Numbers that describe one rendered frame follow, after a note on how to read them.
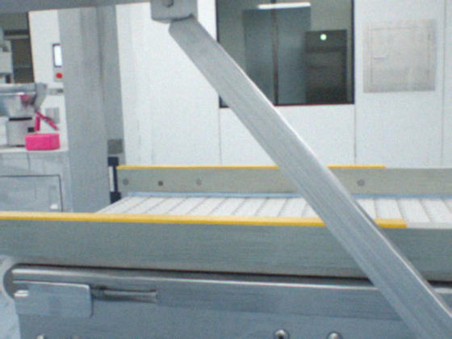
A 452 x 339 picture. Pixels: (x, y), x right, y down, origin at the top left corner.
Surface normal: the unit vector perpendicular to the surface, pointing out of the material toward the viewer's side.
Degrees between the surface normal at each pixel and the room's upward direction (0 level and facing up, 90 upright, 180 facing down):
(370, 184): 90
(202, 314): 90
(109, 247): 90
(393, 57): 90
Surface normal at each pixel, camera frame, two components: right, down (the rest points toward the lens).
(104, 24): 0.97, 0.00
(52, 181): -0.14, 0.17
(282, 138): -0.72, 0.08
